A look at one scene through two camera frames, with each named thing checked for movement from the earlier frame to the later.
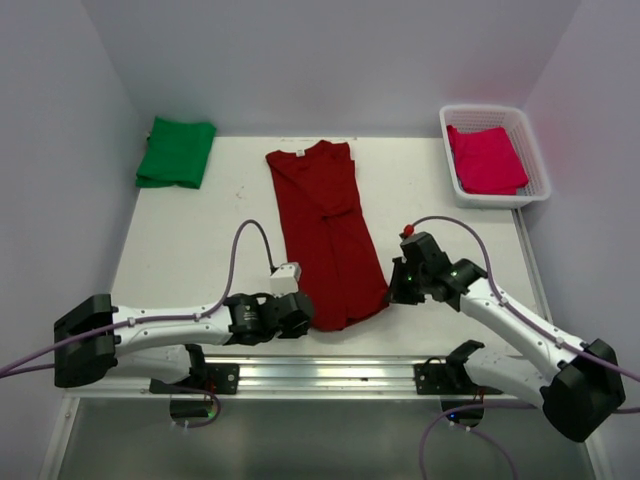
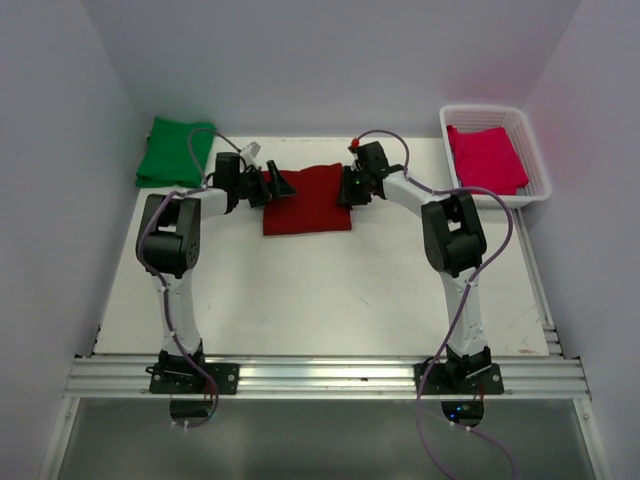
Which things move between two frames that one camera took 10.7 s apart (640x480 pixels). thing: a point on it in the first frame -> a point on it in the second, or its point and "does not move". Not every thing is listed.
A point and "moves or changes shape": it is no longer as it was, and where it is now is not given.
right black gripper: x=397 y=293 -> x=347 y=196
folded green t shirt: x=176 y=153 does not move
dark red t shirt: x=329 y=235 moves or changes shape
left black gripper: x=294 y=331 -> x=264 y=195
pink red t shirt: x=487 y=162 does not move
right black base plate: x=447 y=378 does not move
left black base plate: x=205 y=379 does not move
